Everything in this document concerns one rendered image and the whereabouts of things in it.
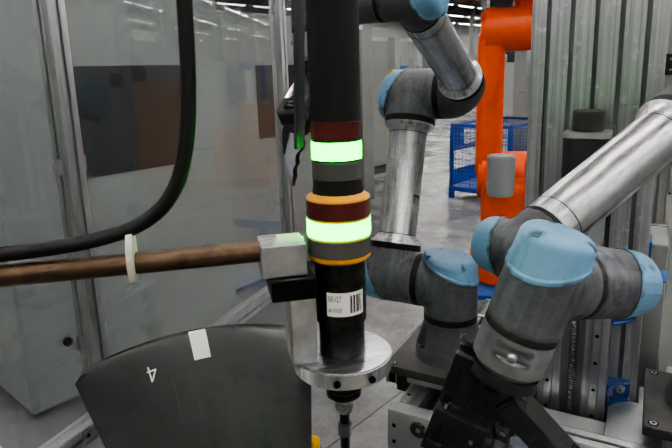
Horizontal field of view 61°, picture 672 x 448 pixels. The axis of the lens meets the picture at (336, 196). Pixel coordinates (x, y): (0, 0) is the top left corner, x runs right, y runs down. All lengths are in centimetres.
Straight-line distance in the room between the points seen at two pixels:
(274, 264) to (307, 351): 7
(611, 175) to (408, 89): 61
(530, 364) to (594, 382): 74
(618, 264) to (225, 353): 41
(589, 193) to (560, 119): 51
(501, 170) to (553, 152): 296
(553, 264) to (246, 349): 31
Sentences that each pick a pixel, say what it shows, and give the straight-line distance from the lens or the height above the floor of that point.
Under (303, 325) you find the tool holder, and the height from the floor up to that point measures 149.
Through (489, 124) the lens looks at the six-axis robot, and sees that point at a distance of 453.
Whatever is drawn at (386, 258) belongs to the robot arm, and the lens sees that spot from 127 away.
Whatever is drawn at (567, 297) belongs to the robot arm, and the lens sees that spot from 58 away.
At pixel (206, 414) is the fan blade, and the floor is 136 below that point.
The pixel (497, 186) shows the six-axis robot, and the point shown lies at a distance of 427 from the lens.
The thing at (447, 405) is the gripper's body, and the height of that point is 130.
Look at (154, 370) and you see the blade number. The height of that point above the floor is 139.
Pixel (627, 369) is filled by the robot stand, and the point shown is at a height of 102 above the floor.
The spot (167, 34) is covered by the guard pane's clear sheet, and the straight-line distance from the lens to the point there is 140.
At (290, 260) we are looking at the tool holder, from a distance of 37.
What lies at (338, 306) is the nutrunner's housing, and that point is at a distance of 39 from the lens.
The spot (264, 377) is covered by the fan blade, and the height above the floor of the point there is 137.
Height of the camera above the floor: 166
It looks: 12 degrees down
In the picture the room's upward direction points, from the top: 2 degrees counter-clockwise
